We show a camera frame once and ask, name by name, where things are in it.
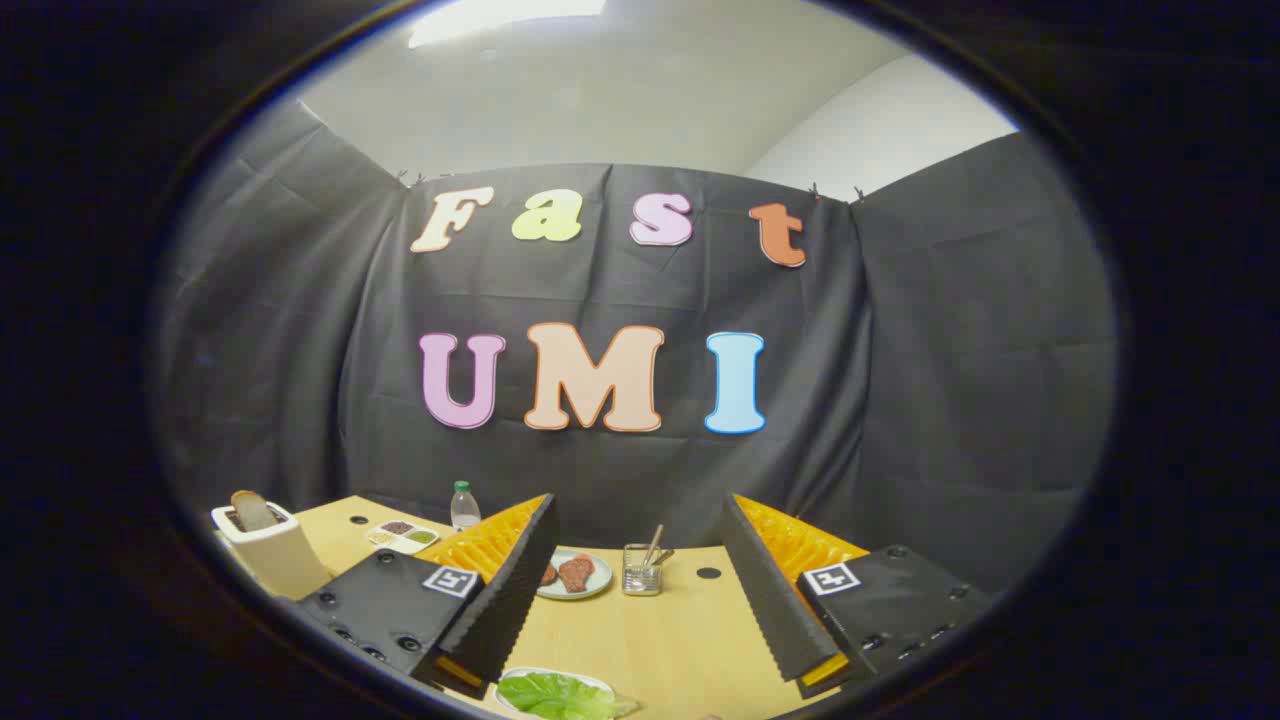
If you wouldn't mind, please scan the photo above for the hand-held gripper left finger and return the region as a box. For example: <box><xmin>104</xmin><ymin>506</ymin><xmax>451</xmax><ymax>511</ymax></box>
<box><xmin>296</xmin><ymin>492</ymin><xmax>561</xmax><ymax>701</ymax></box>

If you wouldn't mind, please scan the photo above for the white divided seasoning tray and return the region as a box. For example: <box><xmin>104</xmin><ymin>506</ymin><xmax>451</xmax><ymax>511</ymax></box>
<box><xmin>366</xmin><ymin>518</ymin><xmax>441</xmax><ymax>556</ymax></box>

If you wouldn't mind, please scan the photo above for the cream white toaster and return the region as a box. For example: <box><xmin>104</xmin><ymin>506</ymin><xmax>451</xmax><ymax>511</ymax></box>
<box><xmin>210</xmin><ymin>503</ymin><xmax>333</xmax><ymax>601</ymax></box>

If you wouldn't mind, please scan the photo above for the green lettuce leaf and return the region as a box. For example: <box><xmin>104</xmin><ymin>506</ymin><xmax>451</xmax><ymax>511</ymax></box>
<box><xmin>497</xmin><ymin>672</ymin><xmax>641</xmax><ymax>720</ymax></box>

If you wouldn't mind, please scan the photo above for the pale green round plate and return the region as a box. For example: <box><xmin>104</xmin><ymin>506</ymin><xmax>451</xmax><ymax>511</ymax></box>
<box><xmin>535</xmin><ymin>548</ymin><xmax>613</xmax><ymax>601</ymax></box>

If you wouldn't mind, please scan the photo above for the ceiling light panel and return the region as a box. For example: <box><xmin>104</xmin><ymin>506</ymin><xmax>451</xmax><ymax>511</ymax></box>
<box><xmin>408</xmin><ymin>0</ymin><xmax>607</xmax><ymax>49</ymax></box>

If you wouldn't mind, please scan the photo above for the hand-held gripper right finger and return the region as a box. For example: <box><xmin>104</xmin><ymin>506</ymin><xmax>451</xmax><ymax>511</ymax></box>
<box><xmin>720</xmin><ymin>492</ymin><xmax>996</xmax><ymax>701</ymax></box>

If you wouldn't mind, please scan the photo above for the clear glass utensil holder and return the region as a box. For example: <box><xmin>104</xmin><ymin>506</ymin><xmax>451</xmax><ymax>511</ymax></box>
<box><xmin>622</xmin><ymin>543</ymin><xmax>665</xmax><ymax>597</ymax></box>

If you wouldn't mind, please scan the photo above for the white round plate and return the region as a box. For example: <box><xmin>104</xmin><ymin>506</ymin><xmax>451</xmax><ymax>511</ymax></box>
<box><xmin>493</xmin><ymin>666</ymin><xmax>617</xmax><ymax>716</ymax></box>

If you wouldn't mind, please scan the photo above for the toasted brown bread slice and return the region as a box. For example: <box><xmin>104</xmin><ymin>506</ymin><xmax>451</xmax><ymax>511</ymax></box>
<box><xmin>231</xmin><ymin>490</ymin><xmax>283</xmax><ymax>533</ymax></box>

